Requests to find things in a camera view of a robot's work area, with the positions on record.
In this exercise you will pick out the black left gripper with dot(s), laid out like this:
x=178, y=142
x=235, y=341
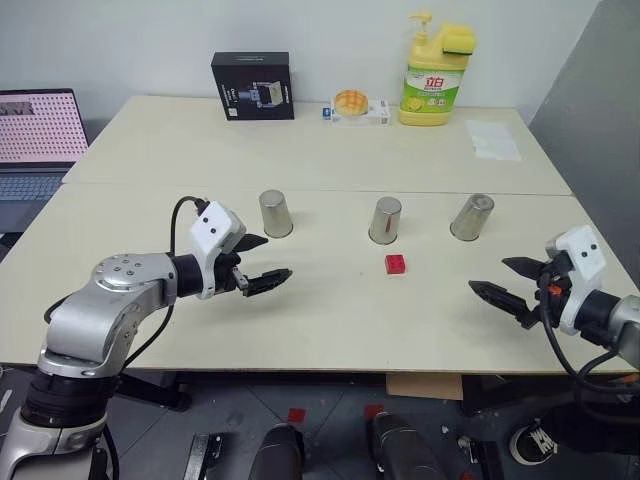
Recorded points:
x=226, y=275

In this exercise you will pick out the black and white sneaker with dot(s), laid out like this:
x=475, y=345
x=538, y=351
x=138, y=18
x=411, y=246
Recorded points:
x=532, y=442

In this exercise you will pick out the black product box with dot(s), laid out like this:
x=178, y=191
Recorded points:
x=252, y=85

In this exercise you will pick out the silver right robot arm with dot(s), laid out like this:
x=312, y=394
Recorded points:
x=617, y=320

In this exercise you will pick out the brown cardboard piece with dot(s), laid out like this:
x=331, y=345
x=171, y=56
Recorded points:
x=425, y=386

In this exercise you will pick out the grey laptop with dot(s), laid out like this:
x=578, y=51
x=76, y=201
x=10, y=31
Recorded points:
x=35, y=130

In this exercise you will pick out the clear plastic sheet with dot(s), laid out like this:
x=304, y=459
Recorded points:
x=492, y=140

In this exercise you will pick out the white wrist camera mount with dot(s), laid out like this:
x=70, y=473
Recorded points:
x=587, y=260
x=212, y=225

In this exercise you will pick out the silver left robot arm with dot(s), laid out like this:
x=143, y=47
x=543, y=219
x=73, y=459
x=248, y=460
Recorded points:
x=100, y=320

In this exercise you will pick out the grey partition panel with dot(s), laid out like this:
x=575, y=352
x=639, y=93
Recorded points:
x=595, y=100

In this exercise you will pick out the golden bread bun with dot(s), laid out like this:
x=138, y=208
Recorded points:
x=351, y=102

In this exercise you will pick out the yellow sponge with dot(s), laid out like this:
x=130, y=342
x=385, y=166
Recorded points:
x=460, y=39

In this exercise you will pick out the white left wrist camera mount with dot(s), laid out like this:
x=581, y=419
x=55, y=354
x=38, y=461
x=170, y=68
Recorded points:
x=212, y=225

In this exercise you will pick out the yellow dish soap bottle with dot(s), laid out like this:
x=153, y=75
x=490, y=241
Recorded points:
x=427, y=95

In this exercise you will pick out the black table foot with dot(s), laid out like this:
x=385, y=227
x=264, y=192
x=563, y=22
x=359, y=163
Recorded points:
x=155, y=390
x=510, y=395

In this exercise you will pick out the steel cup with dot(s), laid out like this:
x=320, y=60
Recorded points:
x=276, y=215
x=470, y=220
x=385, y=222

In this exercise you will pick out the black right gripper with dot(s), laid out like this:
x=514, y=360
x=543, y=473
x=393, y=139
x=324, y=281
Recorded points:
x=555, y=290

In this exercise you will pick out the red toy brick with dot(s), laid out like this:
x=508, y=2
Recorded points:
x=396, y=264

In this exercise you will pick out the dark rounded shape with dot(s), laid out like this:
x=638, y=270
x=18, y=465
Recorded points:
x=405, y=447
x=277, y=452

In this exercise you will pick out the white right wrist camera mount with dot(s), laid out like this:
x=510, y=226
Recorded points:
x=587, y=260

